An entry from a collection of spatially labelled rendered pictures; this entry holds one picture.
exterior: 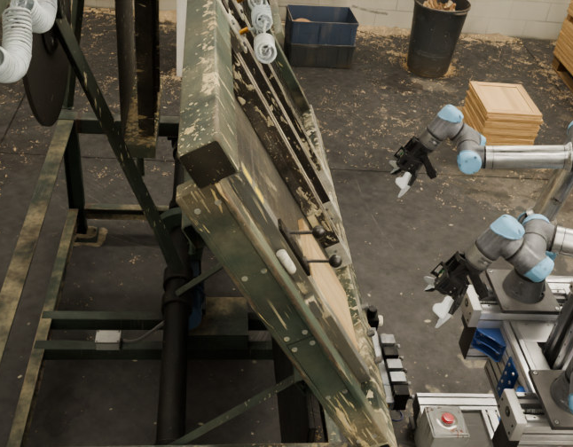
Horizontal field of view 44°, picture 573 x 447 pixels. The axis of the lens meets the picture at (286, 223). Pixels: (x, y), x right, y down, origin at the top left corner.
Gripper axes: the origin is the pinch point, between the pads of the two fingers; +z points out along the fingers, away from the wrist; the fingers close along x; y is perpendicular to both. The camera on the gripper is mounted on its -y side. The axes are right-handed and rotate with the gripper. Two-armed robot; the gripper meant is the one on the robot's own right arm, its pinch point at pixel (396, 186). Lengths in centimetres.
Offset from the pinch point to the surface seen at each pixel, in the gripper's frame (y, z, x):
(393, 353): -29, 47, 30
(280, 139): 45.9, 5.9, -1.7
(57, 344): 67, 163, -24
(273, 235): 52, 5, 56
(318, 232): 44, -4, 60
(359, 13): -121, 69, -488
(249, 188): 66, -5, 56
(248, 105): 62, 0, -1
